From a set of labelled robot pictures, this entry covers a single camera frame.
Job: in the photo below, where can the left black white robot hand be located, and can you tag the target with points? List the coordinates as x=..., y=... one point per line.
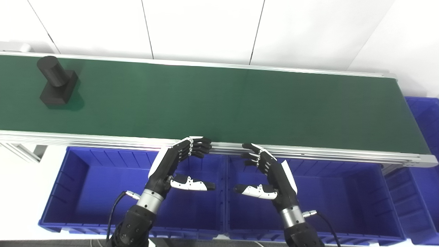
x=163, y=168

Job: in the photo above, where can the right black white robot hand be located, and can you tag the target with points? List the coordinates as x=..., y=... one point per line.
x=279, y=178

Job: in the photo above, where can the black cylinder-on-block part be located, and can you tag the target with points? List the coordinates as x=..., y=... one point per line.
x=58, y=85

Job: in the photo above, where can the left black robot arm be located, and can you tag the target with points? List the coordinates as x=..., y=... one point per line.
x=135, y=223

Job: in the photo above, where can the blue plastic bin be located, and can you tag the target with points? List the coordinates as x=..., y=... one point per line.
x=422, y=192
x=103, y=192
x=343, y=199

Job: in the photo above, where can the green conveyor belt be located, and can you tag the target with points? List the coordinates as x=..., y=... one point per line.
x=219, y=103
x=103, y=140

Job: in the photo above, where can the aluminium conveyor support leg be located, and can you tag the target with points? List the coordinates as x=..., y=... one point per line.
x=24, y=152

